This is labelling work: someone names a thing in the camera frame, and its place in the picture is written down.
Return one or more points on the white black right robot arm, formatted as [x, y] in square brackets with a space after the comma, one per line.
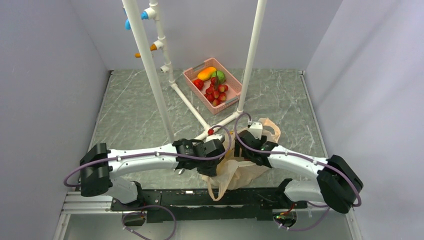
[330, 181]

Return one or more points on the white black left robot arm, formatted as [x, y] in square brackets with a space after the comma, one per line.
[102, 168]

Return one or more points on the green fake custard apple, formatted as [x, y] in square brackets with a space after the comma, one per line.
[219, 76]

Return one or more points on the translucent orange plastic bag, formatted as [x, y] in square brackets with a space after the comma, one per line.
[232, 172]

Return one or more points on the blue plastic faucet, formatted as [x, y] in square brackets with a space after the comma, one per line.
[144, 16]

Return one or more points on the red fake strawberry bunch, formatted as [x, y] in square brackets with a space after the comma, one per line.
[216, 93]

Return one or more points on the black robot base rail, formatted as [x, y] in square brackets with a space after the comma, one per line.
[196, 204]

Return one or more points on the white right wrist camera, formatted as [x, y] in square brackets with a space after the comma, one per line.
[256, 130]

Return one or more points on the orange brass faucet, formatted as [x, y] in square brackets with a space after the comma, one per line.
[153, 47]

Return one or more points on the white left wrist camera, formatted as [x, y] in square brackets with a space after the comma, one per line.
[211, 135]

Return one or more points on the pink perforated plastic basket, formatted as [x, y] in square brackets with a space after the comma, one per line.
[235, 87]

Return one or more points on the yellow orange fake mango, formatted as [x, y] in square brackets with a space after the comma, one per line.
[206, 73]

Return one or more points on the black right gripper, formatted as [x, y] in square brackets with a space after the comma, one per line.
[237, 149]

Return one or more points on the red fake fruit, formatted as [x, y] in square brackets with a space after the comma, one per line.
[199, 84]

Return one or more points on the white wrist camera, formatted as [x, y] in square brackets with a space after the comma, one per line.
[256, 130]
[211, 135]

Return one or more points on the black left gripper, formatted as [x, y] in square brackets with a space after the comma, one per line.
[211, 172]

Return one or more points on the white PVC pipe frame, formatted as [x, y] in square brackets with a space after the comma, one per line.
[137, 27]

